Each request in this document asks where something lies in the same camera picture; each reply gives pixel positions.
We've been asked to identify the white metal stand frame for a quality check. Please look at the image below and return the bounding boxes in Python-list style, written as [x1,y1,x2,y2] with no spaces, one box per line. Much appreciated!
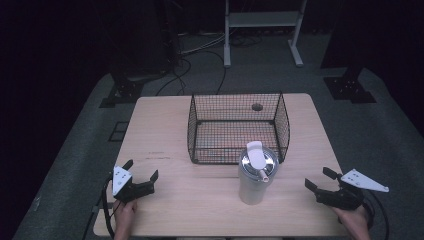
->
[223,0,308,69]

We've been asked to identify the person's left hand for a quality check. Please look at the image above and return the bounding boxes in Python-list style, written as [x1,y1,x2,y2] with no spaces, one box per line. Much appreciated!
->
[112,199,139,240]

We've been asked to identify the black stand base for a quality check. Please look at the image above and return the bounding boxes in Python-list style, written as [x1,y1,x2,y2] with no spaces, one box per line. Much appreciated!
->
[99,78,145,109]
[322,65,378,105]

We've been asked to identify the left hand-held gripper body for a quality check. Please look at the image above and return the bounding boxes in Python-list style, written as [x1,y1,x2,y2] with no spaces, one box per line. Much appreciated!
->
[111,165,156,205]

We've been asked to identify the white floor cables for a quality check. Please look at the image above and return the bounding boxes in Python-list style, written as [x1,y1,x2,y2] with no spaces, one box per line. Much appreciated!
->
[179,31,228,56]

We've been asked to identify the person's right hand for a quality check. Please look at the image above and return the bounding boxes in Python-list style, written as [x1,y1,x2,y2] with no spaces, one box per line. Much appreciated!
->
[332,205,372,240]

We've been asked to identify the black floor cables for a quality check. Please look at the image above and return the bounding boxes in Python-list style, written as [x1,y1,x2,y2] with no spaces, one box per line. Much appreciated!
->
[154,49,228,97]

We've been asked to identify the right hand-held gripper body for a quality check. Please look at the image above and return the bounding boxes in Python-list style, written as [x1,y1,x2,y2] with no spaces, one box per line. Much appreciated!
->
[315,168,390,212]

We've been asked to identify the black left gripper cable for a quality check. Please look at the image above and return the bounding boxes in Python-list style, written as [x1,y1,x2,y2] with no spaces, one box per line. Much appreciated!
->
[101,172,116,240]

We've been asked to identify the white tumbler with straw lid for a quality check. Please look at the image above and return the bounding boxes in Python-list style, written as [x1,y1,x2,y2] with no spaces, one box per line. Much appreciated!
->
[237,140,280,206]

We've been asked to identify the black wire mesh basket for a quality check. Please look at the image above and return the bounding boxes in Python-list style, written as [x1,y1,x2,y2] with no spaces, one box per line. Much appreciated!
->
[186,92,291,166]

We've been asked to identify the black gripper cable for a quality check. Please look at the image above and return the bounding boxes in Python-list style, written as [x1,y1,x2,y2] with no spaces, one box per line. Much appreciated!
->
[362,190,391,240]
[101,172,116,240]

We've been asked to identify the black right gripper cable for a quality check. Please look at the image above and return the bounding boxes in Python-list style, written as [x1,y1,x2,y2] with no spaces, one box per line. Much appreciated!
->
[362,190,391,240]

